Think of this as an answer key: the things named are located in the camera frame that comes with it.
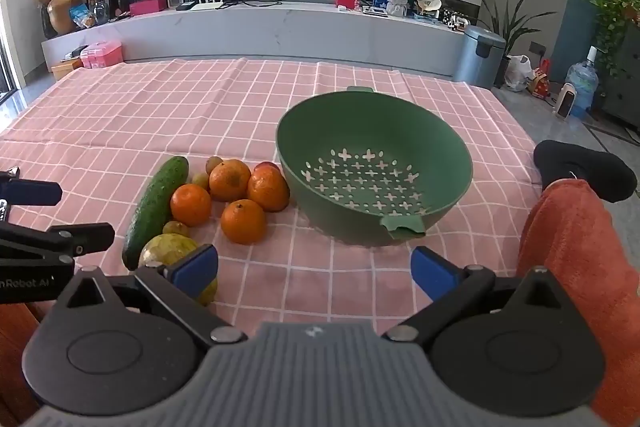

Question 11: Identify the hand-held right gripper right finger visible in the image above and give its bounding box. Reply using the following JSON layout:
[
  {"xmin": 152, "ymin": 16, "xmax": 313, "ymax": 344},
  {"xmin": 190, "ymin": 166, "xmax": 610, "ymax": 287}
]
[{"xmin": 382, "ymin": 246, "xmax": 568, "ymax": 349}]

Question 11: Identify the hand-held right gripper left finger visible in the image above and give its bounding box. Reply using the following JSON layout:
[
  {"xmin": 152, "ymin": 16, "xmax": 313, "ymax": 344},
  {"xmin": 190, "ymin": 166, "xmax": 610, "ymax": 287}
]
[{"xmin": 52, "ymin": 244, "xmax": 248, "ymax": 350}]

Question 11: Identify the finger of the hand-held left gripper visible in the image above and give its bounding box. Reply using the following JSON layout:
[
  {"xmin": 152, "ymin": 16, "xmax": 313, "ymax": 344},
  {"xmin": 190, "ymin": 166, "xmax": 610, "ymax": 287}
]
[
  {"xmin": 0, "ymin": 222, "xmax": 116, "ymax": 267},
  {"xmin": 0, "ymin": 166, "xmax": 63, "ymax": 208}
]

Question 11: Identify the yellow-green round fruit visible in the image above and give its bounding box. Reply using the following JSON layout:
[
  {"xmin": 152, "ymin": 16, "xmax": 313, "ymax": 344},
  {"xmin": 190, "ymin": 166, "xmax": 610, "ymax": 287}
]
[{"xmin": 138, "ymin": 233, "xmax": 219, "ymax": 306}]

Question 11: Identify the orange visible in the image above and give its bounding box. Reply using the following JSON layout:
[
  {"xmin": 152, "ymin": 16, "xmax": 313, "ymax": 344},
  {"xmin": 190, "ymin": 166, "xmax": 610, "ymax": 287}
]
[
  {"xmin": 247, "ymin": 165, "xmax": 291, "ymax": 212},
  {"xmin": 208, "ymin": 159, "xmax": 252, "ymax": 202},
  {"xmin": 220, "ymin": 199, "xmax": 267, "ymax": 245},
  {"xmin": 170, "ymin": 183, "xmax": 212, "ymax": 228}
]

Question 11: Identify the green cucumber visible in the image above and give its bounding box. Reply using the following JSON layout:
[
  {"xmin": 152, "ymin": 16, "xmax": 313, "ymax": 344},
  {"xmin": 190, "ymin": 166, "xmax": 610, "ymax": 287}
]
[{"xmin": 122, "ymin": 155, "xmax": 190, "ymax": 271}]

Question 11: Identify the green colander bowl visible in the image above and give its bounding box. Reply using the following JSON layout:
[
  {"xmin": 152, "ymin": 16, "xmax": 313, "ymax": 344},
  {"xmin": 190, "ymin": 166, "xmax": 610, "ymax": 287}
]
[{"xmin": 276, "ymin": 86, "xmax": 474, "ymax": 248}]

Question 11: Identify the cardboard box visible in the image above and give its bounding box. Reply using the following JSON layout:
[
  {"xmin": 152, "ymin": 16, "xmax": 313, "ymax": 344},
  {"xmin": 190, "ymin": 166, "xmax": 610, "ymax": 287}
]
[{"xmin": 51, "ymin": 58, "xmax": 83, "ymax": 81}]

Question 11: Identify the person's leg in red pants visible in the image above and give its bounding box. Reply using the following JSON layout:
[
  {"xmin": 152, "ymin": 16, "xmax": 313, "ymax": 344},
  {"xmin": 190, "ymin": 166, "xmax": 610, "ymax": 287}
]
[{"xmin": 517, "ymin": 179, "xmax": 640, "ymax": 427}]

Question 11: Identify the pink plastic storage box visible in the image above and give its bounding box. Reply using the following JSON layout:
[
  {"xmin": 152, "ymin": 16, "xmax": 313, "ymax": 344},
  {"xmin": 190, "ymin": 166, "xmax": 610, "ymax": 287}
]
[{"xmin": 80, "ymin": 41, "xmax": 124, "ymax": 69}]

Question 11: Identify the pink checked tablecloth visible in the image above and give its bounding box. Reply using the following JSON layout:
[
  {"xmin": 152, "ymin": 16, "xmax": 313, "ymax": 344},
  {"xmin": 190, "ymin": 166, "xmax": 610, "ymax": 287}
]
[{"xmin": 0, "ymin": 57, "xmax": 546, "ymax": 338}]

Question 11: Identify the brown vase with dried flowers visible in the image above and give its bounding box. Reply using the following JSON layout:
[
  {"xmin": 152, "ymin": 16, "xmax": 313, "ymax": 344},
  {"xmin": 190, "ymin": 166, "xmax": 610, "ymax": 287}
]
[{"xmin": 29, "ymin": 0, "xmax": 81, "ymax": 35}]

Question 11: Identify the blue snack bag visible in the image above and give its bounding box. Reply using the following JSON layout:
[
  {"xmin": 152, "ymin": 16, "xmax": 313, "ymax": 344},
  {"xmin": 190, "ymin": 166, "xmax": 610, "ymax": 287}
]
[{"xmin": 69, "ymin": 4, "xmax": 96, "ymax": 29}]

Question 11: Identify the person's foot in black sock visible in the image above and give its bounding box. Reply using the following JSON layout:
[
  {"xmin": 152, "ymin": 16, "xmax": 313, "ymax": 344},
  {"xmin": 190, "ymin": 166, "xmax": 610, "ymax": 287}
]
[{"xmin": 533, "ymin": 139, "xmax": 638, "ymax": 202}]

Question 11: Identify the white plastic bag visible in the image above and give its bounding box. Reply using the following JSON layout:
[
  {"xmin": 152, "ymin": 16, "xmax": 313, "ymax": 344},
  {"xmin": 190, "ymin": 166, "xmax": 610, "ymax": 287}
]
[{"xmin": 504, "ymin": 55, "xmax": 534, "ymax": 92}]

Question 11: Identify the small white heater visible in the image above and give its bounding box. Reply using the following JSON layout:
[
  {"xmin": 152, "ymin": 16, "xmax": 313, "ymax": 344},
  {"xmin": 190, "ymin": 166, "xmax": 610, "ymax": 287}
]
[{"xmin": 555, "ymin": 83, "xmax": 577, "ymax": 119}]

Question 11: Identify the red gift package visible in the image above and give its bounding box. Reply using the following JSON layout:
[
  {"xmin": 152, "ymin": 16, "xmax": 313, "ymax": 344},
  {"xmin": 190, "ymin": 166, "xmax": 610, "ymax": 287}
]
[{"xmin": 529, "ymin": 59, "xmax": 552, "ymax": 98}]

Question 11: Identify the grey pedal trash can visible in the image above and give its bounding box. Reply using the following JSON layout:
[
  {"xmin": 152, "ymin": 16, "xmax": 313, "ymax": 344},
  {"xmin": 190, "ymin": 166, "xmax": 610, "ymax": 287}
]
[{"xmin": 456, "ymin": 25, "xmax": 507, "ymax": 88}]

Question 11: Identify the blue water jug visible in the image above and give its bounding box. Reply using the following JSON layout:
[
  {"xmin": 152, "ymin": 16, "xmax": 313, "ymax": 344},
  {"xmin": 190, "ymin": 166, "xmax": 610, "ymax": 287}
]
[{"xmin": 565, "ymin": 46, "xmax": 600, "ymax": 120}]

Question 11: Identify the grey television cabinet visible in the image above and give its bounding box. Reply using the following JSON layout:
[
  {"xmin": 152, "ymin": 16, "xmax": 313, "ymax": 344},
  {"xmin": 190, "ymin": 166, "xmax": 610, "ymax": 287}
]
[{"xmin": 41, "ymin": 0, "xmax": 468, "ymax": 82}]

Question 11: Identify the snake plant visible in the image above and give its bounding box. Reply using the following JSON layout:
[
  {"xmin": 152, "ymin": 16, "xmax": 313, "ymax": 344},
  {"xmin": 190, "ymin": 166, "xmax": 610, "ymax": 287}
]
[{"xmin": 472, "ymin": 0, "xmax": 557, "ymax": 88}]

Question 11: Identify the dark side cabinet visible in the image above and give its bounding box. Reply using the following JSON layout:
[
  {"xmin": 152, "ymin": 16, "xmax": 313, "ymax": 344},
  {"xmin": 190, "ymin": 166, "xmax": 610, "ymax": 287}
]
[{"xmin": 602, "ymin": 24, "xmax": 640, "ymax": 130}]

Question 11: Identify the leafy green potted plant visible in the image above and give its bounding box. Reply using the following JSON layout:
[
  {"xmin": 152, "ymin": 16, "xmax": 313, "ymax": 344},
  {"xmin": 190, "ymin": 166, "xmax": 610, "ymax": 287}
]
[{"xmin": 582, "ymin": 0, "xmax": 640, "ymax": 72}]

